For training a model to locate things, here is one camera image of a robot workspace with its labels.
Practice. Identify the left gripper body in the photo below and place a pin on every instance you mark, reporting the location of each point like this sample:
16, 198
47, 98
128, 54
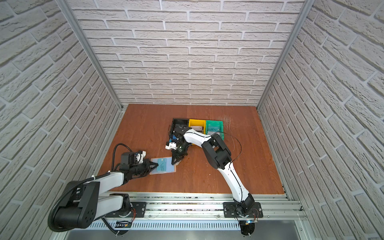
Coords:
146, 165

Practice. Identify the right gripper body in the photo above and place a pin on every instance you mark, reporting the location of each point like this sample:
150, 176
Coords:
185, 145

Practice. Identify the teal card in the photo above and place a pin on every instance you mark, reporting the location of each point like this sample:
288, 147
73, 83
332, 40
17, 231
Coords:
162, 168

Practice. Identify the tan leather card holder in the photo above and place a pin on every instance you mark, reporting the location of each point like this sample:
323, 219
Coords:
170, 168

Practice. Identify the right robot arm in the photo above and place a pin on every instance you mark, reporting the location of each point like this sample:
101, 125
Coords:
218, 156

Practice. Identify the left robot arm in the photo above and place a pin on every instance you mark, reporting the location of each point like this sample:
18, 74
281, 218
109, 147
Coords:
83, 202

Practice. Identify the cards in yellow bin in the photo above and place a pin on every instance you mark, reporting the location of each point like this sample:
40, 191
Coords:
199, 129

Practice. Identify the cards in green bin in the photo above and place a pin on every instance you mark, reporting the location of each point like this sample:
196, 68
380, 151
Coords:
213, 129

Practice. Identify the black storage bin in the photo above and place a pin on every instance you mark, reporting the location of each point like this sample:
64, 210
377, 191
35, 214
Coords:
177, 123

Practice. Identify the yellow storage bin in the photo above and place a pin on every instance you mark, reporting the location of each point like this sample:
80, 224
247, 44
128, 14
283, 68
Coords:
198, 125

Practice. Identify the green storage bin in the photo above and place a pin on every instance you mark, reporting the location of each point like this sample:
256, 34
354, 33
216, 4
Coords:
216, 123

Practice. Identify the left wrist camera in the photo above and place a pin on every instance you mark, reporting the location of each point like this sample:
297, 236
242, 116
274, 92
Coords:
139, 157

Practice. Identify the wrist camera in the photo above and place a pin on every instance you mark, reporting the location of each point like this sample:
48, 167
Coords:
139, 157
171, 145

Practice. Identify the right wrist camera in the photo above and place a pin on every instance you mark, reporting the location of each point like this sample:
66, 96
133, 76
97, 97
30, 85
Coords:
171, 145

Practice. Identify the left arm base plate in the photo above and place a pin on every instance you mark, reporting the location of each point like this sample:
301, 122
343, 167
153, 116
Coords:
137, 208

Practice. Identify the aluminium mounting rail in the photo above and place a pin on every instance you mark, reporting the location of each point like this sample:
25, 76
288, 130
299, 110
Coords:
194, 206

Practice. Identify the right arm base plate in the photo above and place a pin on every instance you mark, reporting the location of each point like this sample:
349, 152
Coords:
234, 210

